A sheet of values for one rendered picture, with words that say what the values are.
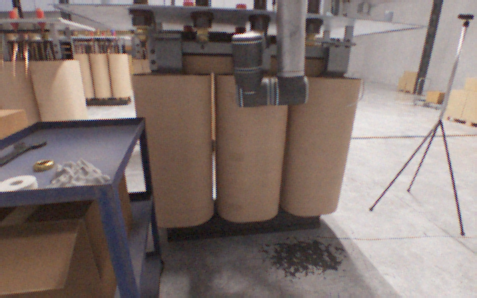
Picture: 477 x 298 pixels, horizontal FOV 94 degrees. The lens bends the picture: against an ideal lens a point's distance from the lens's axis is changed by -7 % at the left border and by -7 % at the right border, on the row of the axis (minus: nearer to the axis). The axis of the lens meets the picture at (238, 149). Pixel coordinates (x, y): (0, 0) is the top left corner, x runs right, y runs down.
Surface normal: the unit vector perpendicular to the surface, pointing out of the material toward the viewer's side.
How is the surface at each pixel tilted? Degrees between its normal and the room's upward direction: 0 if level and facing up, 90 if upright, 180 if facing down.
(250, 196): 90
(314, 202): 90
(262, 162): 90
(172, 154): 90
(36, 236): 26
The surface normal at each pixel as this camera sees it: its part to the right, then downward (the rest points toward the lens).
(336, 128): 0.15, 0.34
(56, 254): 0.12, -0.69
